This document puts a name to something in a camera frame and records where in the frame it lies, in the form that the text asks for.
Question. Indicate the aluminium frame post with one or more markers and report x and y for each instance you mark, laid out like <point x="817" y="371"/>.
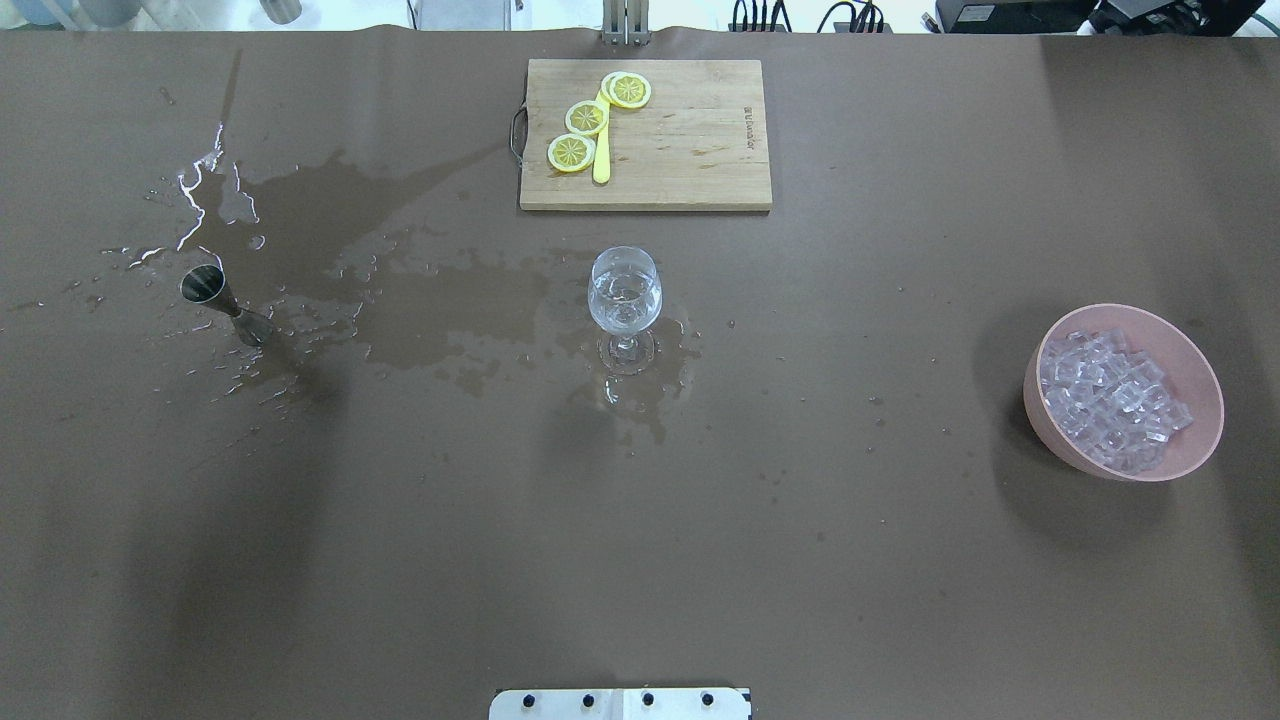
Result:
<point x="626" y="23"/>

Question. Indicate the steel jigger cup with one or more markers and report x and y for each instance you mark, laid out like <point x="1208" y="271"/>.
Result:
<point x="207" y="286"/>

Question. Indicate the clear wine glass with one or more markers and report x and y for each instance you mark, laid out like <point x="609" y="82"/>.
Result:
<point x="625" y="297"/>

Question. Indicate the yellow plastic knife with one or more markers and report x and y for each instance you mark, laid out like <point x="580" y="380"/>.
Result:
<point x="601" y="168"/>

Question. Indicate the wooden cutting board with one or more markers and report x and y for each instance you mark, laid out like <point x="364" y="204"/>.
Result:
<point x="700" y="144"/>

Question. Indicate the clear ice cubes pile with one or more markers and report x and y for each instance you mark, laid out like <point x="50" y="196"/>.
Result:
<point x="1110" y="400"/>

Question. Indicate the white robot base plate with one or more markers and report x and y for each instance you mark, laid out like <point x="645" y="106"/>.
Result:
<point x="623" y="703"/>

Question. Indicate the pink bowl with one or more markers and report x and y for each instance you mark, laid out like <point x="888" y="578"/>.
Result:
<point x="1188" y="375"/>

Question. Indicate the lemon slice middle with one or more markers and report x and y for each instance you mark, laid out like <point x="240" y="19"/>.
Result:
<point x="587" y="117"/>

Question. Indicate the lemon slice lower left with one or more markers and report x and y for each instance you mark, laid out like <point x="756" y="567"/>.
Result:
<point x="571" y="152"/>

